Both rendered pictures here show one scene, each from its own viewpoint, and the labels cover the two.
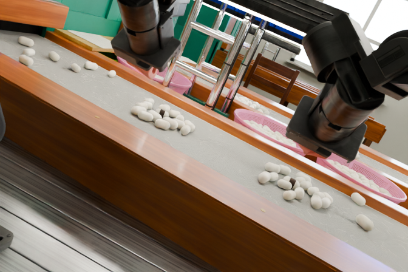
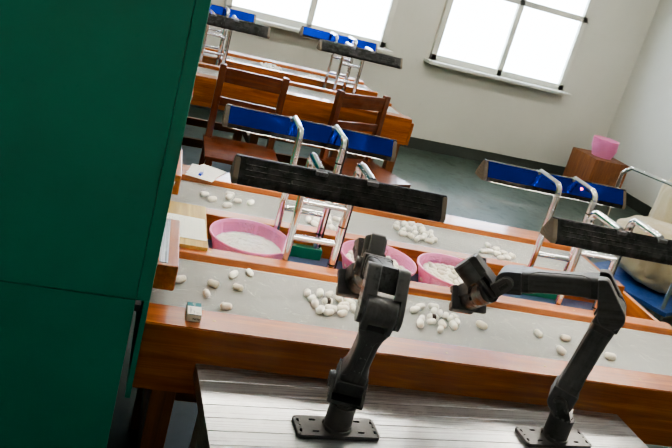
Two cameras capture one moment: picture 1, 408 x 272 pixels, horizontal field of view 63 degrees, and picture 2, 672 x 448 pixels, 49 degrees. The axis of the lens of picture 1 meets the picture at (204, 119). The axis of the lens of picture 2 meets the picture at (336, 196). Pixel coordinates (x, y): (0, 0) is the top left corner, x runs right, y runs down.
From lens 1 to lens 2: 1.55 m
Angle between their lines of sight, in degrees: 28
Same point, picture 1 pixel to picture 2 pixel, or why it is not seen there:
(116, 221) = (380, 392)
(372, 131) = (397, 131)
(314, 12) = (426, 202)
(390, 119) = (399, 72)
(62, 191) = not seen: hidden behind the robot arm
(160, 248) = (408, 395)
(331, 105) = (478, 300)
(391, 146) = (408, 112)
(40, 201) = not seen: hidden behind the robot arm
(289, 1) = (407, 198)
